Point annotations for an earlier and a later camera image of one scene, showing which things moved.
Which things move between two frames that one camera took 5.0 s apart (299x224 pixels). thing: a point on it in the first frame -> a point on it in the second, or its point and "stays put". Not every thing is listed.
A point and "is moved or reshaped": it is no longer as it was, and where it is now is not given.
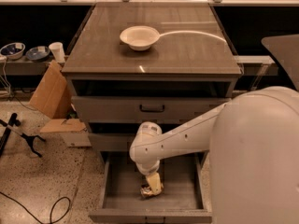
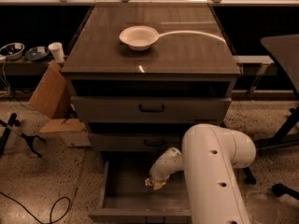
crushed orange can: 146,191 is moved or reshaped
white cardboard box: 72,129 stays put
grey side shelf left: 23,66 stays put
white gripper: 147,169 -> 157,175
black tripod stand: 10,126 stays put
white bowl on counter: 139,37 stays put
